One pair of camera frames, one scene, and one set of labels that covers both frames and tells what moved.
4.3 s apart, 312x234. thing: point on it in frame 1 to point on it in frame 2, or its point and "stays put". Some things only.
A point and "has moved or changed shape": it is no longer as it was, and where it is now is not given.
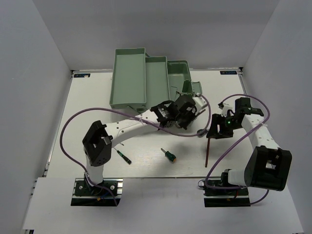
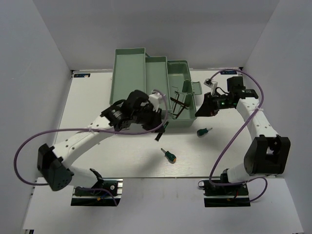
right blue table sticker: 228,72 stays put
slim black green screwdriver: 126,159 to 159,135
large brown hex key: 207,151 has moved or changed shape
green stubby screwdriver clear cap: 202,132 stays put
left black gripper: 193,111 to 156,120
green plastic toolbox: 138,82 stays put
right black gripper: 218,119 to 207,108
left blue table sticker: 86,75 stays put
